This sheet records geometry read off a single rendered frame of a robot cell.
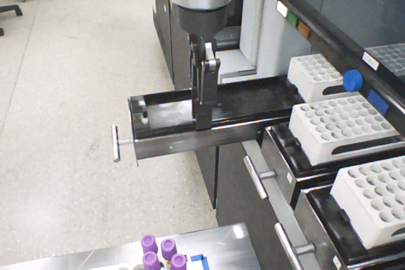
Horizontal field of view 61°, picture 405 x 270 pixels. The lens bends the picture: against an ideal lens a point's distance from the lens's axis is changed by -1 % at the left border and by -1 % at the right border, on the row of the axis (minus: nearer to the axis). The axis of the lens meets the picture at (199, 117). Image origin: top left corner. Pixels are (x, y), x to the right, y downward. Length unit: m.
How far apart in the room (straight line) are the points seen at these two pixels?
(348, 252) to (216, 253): 0.18
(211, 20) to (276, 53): 0.31
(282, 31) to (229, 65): 0.25
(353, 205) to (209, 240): 0.20
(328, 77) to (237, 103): 0.19
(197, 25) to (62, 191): 1.29
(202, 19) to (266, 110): 0.26
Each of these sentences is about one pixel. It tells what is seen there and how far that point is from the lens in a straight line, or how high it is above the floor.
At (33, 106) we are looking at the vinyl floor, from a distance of 2.21.
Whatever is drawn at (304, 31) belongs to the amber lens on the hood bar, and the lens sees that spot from 0.62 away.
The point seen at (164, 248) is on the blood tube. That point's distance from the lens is 0.35.
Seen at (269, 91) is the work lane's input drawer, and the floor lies 0.80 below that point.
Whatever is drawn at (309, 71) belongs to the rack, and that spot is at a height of 0.87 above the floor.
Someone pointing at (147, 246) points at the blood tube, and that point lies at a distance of 0.36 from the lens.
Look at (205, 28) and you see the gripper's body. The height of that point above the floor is 1.02.
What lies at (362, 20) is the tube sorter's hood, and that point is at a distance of 0.52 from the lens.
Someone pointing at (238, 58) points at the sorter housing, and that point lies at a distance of 1.00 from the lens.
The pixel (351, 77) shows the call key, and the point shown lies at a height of 0.99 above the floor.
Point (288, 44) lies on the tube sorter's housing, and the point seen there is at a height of 0.88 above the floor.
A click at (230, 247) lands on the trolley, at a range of 0.49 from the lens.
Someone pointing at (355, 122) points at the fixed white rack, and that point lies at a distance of 0.64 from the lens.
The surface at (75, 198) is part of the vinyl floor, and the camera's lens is 1.63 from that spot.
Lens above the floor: 1.25
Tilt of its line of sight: 41 degrees down
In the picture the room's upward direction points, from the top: straight up
